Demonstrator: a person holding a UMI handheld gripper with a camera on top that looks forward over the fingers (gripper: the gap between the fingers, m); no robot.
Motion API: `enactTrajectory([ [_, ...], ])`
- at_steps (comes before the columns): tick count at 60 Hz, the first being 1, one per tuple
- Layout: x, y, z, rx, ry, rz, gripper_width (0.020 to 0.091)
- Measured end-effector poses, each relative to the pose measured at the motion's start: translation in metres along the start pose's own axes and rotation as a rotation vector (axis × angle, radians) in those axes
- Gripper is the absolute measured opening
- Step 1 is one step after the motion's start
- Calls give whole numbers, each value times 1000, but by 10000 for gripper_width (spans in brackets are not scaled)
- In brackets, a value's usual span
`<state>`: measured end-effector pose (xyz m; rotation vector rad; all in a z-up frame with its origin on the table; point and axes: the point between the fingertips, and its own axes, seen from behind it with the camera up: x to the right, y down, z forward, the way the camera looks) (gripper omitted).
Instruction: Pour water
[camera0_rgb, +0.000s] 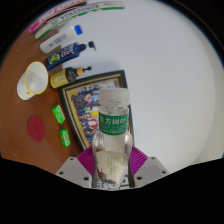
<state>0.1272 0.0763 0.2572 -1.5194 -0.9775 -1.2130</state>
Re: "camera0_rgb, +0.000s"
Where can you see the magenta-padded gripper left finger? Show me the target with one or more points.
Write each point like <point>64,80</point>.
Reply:
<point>77,166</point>

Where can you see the clear green-label drink bottle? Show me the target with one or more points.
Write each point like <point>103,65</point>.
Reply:
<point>113,133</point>

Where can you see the white blue-capped bottle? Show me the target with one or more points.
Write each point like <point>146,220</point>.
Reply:
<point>58,39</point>

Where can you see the pink white flat box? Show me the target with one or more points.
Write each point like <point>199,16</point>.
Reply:
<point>50,15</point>

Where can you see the yellow black pump bottle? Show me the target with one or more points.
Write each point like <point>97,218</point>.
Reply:
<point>65,76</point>

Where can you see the dark blue pump bottle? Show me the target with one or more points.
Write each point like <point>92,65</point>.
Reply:
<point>65,53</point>

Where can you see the small green packet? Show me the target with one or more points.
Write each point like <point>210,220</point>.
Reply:
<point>65,137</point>
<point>58,114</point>

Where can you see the green white flat box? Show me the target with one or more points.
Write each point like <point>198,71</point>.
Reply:
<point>76,15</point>

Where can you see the flat round red coaster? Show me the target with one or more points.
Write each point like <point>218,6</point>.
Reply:
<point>36,128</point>

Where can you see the framed group photo picture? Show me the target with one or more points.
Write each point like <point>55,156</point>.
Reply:
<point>81,103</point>

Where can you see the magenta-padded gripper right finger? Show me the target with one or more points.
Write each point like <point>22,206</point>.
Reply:
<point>146,168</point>

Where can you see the white yellow-rimmed paper cup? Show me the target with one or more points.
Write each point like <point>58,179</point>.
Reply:
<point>33,81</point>

